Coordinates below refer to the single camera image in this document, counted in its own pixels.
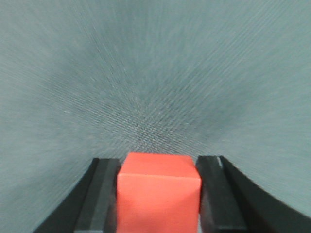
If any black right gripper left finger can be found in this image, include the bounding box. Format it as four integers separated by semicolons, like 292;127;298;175
35;158;121;233

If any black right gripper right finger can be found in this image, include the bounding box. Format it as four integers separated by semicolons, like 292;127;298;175
196;156;311;233

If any red magnetic cube block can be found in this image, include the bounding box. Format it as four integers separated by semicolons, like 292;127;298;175
117;152;202;233

